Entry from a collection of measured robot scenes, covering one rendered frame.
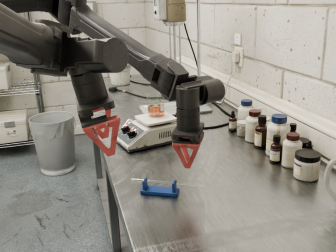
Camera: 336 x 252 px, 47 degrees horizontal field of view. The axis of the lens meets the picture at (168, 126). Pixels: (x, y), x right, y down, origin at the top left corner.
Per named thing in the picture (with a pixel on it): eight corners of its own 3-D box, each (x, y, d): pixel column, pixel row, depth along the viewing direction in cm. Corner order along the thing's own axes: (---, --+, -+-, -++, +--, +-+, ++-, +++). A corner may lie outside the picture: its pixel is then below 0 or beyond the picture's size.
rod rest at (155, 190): (140, 194, 102) (139, 181, 101) (143, 188, 105) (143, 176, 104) (176, 197, 99) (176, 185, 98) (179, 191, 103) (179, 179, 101)
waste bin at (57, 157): (35, 181, 280) (26, 126, 267) (37, 163, 310) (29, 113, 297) (81, 174, 288) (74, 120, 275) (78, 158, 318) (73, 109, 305)
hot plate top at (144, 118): (147, 127, 129) (147, 124, 129) (133, 118, 139) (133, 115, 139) (178, 120, 135) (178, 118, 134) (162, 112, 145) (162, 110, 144)
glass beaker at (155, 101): (165, 113, 141) (164, 91, 139) (165, 119, 135) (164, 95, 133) (146, 114, 141) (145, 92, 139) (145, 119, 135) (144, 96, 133)
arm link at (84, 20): (54, 25, 111) (57, -12, 104) (70, 21, 115) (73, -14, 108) (166, 105, 96) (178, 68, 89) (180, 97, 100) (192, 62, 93)
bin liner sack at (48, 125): (35, 180, 280) (26, 126, 267) (37, 162, 310) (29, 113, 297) (82, 173, 288) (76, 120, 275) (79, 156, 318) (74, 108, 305)
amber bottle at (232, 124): (227, 129, 148) (228, 109, 146) (235, 129, 148) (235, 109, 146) (229, 132, 145) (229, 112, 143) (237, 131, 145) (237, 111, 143)
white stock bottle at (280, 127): (287, 150, 126) (290, 112, 122) (289, 159, 120) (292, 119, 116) (265, 149, 128) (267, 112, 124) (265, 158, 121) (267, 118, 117)
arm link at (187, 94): (170, 82, 91) (186, 86, 87) (192, 78, 95) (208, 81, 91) (171, 110, 94) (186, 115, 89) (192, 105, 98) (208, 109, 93)
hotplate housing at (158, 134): (128, 154, 128) (127, 131, 125) (114, 142, 139) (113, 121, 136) (186, 140, 138) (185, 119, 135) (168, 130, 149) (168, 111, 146)
